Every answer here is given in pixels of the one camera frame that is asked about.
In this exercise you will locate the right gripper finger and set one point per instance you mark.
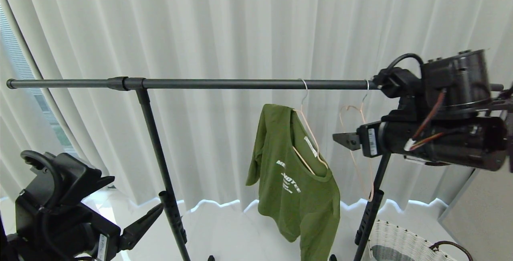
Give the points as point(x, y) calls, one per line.
point(349, 141)

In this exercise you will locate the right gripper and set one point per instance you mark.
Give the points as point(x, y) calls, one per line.
point(473, 144)

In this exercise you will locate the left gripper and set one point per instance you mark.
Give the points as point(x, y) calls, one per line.
point(80, 241)

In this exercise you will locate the pink clothes hanger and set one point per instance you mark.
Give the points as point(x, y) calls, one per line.
point(314, 140)
point(372, 189)

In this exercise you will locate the green short-sleeved shirt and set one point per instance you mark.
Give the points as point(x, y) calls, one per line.
point(296, 213)

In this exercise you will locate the white laundry basket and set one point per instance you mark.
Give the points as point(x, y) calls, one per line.
point(392, 237)

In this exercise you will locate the black clothes rack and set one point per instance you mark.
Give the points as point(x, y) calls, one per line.
point(220, 83)

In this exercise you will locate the white curtain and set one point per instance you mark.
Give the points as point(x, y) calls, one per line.
point(12, 164)
point(240, 24)

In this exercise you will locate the window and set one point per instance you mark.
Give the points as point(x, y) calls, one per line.
point(16, 56)

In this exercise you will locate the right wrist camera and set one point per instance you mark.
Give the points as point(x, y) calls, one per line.
point(400, 84)

